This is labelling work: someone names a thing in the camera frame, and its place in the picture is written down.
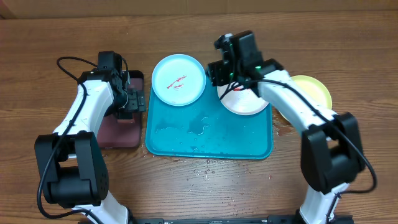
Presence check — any light blue plate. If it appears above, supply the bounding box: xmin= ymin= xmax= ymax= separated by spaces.
xmin=152 ymin=54 xmax=206 ymax=106

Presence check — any yellow green plate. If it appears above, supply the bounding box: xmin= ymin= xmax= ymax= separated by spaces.
xmin=291 ymin=75 xmax=332 ymax=110

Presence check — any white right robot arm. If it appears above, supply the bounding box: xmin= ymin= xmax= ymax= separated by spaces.
xmin=206 ymin=30 xmax=365 ymax=223

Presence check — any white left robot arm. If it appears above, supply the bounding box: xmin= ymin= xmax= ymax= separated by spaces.
xmin=34 ymin=51 xmax=146 ymax=223

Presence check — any dark red water tray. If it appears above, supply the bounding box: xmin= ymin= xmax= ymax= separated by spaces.
xmin=96 ymin=70 xmax=144 ymax=148

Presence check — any teal plastic tray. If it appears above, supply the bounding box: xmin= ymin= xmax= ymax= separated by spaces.
xmin=145 ymin=81 xmax=274 ymax=160

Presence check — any pink white plate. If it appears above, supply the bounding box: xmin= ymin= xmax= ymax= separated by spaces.
xmin=221 ymin=82 xmax=269 ymax=116

